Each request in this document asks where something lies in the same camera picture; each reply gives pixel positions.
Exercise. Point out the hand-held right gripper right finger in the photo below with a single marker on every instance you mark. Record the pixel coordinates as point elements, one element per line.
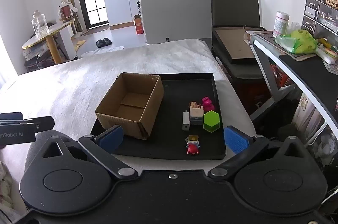
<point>236,142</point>

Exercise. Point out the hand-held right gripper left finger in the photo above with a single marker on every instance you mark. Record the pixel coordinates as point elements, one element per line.
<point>109,138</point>

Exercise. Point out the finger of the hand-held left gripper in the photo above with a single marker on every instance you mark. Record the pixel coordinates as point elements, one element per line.
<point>43,123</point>

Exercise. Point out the green hexagonal box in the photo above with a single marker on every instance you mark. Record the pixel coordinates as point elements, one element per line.
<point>211,121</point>

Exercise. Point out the red crab toy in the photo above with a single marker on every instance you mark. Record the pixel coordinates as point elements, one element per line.
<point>192,147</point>

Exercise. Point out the pink toy figure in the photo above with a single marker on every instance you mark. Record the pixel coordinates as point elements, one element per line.
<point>208,104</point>

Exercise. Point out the brown cardboard box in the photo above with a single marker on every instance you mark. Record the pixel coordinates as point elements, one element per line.
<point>148,110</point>

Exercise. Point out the white charger block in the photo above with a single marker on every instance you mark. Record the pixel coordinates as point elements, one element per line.
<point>186,121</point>

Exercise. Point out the small brown bear figure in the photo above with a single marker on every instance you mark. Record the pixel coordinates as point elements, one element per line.
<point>194,104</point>

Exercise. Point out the black shallow tray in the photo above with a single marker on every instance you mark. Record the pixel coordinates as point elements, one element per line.
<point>171,138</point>

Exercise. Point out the pair of yellow slippers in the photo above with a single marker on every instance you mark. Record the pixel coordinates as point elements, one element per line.
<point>79,44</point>

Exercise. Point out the round gold-rimmed table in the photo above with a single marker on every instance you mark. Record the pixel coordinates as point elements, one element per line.
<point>50,33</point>

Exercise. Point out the black-framed brown board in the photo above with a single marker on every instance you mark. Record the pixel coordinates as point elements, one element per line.
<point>235,44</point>

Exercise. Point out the clear glass bottle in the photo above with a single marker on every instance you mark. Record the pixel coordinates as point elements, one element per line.
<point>40,25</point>

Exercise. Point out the red tin can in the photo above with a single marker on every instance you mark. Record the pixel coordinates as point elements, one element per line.
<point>66,13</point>

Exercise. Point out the orange carton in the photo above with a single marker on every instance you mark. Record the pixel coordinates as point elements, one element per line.
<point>138,25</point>

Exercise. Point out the green plastic bag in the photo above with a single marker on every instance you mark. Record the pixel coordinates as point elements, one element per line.
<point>298,41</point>

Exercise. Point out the white jar with pink label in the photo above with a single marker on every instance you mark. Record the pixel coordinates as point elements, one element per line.
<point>280,24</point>

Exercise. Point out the white kitchen cabinet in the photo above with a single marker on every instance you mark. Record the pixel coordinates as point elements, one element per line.
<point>118,7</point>

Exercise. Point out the spray bottle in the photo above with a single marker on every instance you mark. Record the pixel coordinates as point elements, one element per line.
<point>139,8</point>

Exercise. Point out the dark grey chair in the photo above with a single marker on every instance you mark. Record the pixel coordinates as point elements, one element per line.
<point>235,7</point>

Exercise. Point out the clear drawer organizer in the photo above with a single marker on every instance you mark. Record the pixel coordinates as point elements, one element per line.
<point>317,15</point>

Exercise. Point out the black desk with white frame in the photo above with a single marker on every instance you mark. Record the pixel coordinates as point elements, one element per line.
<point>306,68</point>

